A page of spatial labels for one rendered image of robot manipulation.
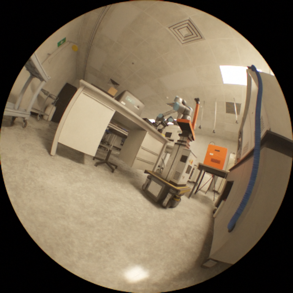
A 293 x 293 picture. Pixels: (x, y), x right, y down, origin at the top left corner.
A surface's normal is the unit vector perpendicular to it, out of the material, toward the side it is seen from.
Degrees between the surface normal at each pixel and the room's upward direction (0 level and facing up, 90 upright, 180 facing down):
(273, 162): 90
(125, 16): 180
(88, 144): 90
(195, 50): 180
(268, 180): 90
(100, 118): 90
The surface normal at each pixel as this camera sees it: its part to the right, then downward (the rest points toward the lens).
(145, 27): -0.40, 0.91
